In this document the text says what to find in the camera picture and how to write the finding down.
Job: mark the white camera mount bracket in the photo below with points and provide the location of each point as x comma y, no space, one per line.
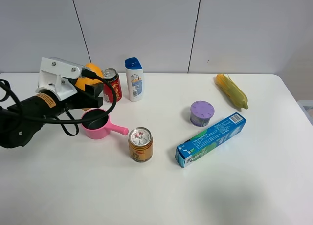
54,76

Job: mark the white blue-capped shampoo bottle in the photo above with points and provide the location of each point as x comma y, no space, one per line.
135,79

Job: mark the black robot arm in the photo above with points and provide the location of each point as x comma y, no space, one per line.
16,131

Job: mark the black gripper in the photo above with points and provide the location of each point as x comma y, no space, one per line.
46,105

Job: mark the gold drink can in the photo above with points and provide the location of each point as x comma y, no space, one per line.
140,144

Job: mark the blue toothpaste box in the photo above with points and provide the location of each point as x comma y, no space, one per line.
206,141

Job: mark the purple-lidded round container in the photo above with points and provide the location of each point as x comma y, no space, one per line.
201,112

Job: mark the yellow mango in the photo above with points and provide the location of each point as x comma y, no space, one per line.
86,83

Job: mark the red drink can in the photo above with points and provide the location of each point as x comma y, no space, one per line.
112,77

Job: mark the pink toy saucepan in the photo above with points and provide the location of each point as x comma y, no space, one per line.
99,129

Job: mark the corn cob in husk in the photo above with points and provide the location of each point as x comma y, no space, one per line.
232,91

